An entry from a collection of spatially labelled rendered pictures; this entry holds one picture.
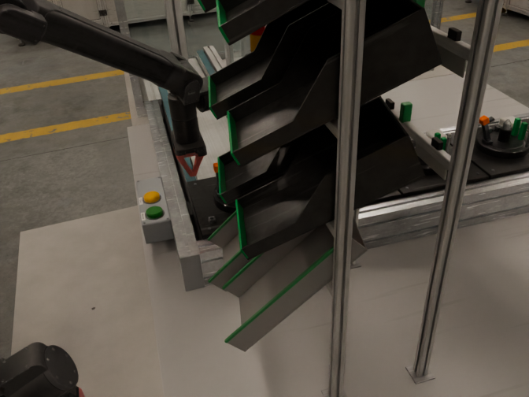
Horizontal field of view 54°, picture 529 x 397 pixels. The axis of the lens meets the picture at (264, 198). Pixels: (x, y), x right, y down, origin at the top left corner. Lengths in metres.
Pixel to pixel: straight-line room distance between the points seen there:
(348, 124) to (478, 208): 0.82
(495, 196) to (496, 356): 0.46
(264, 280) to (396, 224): 0.46
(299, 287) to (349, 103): 0.32
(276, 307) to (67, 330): 0.53
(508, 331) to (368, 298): 0.29
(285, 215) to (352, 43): 0.31
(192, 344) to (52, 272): 0.44
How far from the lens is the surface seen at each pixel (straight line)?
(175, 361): 1.09
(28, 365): 0.66
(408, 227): 1.32
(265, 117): 0.75
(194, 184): 1.36
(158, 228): 1.28
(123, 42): 0.97
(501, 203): 1.45
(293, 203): 0.81
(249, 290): 0.98
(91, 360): 1.14
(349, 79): 0.61
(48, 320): 1.25
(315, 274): 0.80
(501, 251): 1.37
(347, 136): 0.64
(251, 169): 0.93
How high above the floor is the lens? 1.69
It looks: 34 degrees down
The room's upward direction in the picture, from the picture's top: 3 degrees counter-clockwise
